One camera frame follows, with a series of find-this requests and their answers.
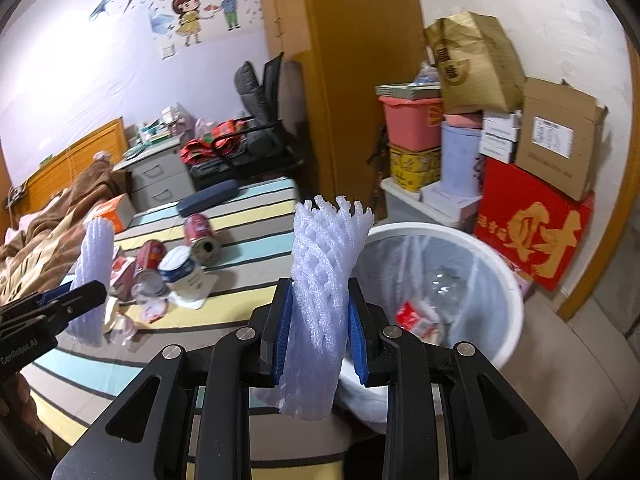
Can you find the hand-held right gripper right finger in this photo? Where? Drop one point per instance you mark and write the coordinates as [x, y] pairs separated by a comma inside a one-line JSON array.
[[357, 340]]

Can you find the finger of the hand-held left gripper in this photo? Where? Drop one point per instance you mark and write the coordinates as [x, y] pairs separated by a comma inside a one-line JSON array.
[[56, 292], [75, 294]]

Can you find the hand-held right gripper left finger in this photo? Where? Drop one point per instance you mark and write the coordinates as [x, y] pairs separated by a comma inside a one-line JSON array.
[[282, 325]]

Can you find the white foam fruit net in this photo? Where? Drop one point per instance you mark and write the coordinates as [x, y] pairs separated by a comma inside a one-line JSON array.
[[320, 270], [92, 255]]

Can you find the small clear jelly cup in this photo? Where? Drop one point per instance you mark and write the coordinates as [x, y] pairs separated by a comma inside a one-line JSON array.
[[151, 310], [120, 327]]

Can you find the white round trash bin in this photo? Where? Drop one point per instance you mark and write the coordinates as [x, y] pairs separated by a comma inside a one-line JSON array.
[[500, 310]]

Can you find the red snack wrapper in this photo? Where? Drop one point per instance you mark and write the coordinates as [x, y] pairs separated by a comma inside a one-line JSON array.
[[417, 321]]

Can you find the red drink can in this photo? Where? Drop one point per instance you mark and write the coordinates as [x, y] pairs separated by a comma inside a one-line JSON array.
[[202, 237], [150, 265]]

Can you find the brown blanket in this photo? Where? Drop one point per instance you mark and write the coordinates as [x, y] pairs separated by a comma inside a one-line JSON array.
[[60, 210]]

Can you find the orange and white box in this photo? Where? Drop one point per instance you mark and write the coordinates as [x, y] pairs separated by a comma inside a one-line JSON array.
[[112, 212]]

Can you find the white yogurt cup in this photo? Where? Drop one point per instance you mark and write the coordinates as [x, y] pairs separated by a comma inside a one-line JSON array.
[[180, 270]]

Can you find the grey nightstand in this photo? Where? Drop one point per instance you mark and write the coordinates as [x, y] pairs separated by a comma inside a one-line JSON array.
[[160, 175]]

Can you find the wooden headboard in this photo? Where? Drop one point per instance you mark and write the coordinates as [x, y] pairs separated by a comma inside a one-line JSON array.
[[75, 145]]

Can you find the dark blue glasses case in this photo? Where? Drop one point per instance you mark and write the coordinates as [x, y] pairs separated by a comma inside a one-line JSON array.
[[210, 195]]

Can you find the white flat box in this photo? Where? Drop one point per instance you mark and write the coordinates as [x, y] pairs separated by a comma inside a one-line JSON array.
[[447, 203]]

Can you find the pink flat box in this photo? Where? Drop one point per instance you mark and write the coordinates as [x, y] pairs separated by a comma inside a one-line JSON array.
[[520, 280]]

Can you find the black office chair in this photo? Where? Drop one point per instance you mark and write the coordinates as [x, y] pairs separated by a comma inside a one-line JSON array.
[[280, 145]]

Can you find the yellow patterned box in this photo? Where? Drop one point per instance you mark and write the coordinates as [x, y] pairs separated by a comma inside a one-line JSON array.
[[412, 166]]

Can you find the pile of medicine boxes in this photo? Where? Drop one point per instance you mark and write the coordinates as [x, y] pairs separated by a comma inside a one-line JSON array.
[[160, 127]]

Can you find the red patterned bag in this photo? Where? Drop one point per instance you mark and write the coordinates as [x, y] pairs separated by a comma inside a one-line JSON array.
[[210, 145]]

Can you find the red gift box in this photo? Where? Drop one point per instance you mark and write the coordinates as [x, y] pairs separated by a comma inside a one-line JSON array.
[[532, 232]]

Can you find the lilac cylinder box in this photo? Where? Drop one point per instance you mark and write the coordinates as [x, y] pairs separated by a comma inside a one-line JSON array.
[[460, 160]]

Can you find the white plastic bag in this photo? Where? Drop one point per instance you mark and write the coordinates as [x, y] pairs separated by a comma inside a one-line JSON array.
[[206, 126]]

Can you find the pink storage bin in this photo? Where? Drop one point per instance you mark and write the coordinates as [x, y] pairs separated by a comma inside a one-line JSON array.
[[410, 125]]

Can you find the white labelled box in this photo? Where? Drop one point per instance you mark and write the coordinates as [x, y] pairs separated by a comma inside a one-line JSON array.
[[501, 126], [497, 149]]

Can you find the grey chair cushion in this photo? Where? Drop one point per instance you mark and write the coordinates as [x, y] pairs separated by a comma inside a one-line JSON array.
[[252, 90]]

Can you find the pink round lid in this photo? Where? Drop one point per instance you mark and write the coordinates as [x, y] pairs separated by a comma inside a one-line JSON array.
[[462, 120]]

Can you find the grey ribbed lid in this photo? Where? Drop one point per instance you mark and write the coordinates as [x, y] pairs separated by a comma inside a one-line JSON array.
[[405, 91]]

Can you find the wooden wardrobe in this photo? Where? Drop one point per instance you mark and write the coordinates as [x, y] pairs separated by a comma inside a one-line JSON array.
[[350, 60]]

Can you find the clear bag of bottles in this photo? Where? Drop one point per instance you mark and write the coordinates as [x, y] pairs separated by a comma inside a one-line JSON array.
[[427, 75]]

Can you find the open cardboard box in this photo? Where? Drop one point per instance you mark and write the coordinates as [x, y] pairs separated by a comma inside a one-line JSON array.
[[555, 145]]

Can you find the brown paper bag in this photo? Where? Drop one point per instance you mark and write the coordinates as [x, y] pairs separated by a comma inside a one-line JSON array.
[[475, 65]]

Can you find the white wall switch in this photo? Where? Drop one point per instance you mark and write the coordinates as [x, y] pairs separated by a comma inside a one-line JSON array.
[[168, 50]]

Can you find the cartoon wall sticker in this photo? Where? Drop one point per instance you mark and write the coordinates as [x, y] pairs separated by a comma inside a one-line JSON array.
[[190, 7]]

